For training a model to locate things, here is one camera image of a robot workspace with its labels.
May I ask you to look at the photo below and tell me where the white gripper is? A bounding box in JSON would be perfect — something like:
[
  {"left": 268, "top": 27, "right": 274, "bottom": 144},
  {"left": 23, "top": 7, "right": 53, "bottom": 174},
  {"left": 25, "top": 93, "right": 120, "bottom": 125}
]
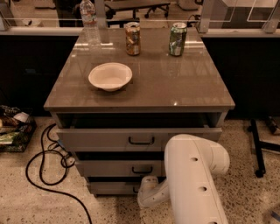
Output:
[{"left": 137, "top": 176, "right": 158, "bottom": 208}]

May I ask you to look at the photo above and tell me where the grey bottom drawer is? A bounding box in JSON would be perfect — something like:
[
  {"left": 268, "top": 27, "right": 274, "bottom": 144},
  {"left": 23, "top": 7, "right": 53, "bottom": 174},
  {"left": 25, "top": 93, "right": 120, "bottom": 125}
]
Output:
[{"left": 86, "top": 176, "right": 167, "bottom": 197}]

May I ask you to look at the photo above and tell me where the grey drawer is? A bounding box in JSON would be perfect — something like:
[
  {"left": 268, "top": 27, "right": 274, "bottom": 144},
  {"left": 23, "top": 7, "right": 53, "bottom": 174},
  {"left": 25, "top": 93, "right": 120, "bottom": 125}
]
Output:
[
  {"left": 76, "top": 151, "right": 164, "bottom": 177},
  {"left": 58, "top": 124, "right": 221, "bottom": 152},
  {"left": 86, "top": 176, "right": 167, "bottom": 197}
]

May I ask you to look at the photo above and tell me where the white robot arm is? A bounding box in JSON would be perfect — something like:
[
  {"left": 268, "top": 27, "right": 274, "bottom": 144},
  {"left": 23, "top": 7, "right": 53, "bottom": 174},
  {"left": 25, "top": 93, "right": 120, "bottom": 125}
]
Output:
[{"left": 137, "top": 134, "right": 230, "bottom": 224}]

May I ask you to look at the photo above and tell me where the grey middle drawer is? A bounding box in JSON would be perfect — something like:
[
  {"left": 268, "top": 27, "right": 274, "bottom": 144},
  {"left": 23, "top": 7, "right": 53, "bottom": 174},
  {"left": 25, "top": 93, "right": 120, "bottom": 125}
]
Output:
[{"left": 76, "top": 151, "right": 164, "bottom": 177}]

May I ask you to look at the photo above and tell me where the grey top drawer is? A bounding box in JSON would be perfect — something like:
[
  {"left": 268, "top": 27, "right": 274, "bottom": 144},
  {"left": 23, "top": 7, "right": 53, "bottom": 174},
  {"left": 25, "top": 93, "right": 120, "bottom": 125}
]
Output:
[{"left": 58, "top": 124, "right": 221, "bottom": 152}]

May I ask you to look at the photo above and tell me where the grey drawer cabinet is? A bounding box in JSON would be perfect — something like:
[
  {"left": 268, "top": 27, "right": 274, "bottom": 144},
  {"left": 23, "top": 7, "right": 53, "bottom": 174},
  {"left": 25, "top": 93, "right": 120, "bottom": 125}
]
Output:
[{"left": 43, "top": 27, "right": 235, "bottom": 198}]

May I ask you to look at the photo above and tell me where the black wheeled stand base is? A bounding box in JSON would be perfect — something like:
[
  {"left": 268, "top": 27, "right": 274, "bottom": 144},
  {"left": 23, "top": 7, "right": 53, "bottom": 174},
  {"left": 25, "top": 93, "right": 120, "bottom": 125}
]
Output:
[{"left": 248, "top": 119, "right": 280, "bottom": 178}]

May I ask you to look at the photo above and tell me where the white paper bowl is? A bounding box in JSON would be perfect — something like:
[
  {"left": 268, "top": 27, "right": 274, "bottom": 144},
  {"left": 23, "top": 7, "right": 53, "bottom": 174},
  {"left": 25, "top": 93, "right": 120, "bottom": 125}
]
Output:
[{"left": 88, "top": 62, "right": 132, "bottom": 92}]

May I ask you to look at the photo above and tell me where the box of snack bags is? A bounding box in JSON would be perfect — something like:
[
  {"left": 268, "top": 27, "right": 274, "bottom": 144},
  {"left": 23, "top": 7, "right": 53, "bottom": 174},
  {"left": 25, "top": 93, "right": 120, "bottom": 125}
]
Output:
[{"left": 0, "top": 105, "right": 37, "bottom": 152}]

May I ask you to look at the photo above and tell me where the green soda can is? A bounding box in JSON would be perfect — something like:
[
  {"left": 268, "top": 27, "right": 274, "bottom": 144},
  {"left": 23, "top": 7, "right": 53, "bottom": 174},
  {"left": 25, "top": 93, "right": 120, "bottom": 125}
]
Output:
[{"left": 169, "top": 22, "right": 187, "bottom": 56}]

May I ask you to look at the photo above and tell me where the orange soda can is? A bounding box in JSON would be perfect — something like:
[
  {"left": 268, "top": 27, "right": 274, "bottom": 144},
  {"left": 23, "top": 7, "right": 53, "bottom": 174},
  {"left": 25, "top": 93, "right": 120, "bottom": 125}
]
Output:
[{"left": 125, "top": 22, "right": 141, "bottom": 56}]

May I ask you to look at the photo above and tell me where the clear plastic water bottle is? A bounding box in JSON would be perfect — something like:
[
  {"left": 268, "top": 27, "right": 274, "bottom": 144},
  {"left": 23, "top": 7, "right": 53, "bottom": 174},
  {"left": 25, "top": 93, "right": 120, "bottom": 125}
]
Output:
[{"left": 80, "top": 0, "right": 100, "bottom": 46}]

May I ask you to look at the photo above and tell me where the black floor cable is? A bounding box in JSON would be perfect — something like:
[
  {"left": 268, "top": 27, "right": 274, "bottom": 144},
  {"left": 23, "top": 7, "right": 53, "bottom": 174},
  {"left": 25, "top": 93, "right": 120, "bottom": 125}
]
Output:
[{"left": 24, "top": 122, "right": 94, "bottom": 224}]

